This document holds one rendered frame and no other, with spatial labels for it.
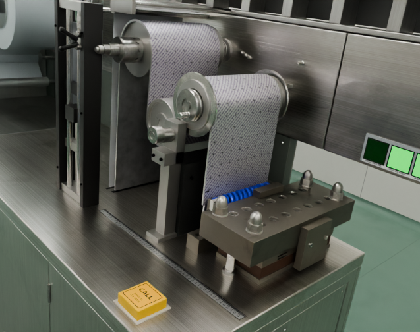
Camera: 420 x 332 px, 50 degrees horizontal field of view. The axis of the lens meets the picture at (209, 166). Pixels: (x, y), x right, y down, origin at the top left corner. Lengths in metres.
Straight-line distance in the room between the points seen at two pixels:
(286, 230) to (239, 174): 0.21
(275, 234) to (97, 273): 0.39
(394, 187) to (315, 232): 2.73
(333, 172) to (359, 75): 2.90
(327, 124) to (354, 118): 0.08
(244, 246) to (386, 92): 0.48
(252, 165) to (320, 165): 2.94
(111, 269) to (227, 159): 0.37
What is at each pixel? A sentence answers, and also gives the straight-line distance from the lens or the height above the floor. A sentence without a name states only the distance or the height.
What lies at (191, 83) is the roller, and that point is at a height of 1.30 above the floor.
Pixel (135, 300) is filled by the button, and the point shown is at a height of 0.92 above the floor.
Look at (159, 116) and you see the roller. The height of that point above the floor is 1.19.
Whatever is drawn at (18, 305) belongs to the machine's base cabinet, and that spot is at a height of 0.52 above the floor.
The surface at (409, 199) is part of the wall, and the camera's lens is 3.75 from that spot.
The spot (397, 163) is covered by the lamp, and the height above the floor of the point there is 1.17.
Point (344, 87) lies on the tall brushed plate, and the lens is 1.16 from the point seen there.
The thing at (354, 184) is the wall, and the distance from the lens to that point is 3.93.
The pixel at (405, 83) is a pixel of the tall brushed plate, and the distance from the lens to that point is 1.10.
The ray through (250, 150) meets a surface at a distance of 1.12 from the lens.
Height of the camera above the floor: 1.49
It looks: 21 degrees down
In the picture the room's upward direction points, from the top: 7 degrees clockwise
